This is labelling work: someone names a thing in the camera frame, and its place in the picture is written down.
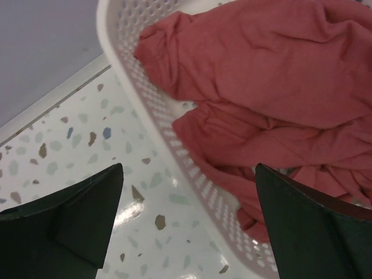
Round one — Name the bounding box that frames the red t-shirt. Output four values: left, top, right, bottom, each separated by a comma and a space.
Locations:
134, 1, 371, 242

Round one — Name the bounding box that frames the white perforated plastic basket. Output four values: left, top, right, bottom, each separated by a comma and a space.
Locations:
96, 1, 279, 278

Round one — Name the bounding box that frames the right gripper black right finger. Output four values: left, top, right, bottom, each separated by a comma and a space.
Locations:
255, 163, 371, 278

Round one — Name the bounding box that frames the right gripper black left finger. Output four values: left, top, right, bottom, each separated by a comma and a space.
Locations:
1, 163, 124, 279

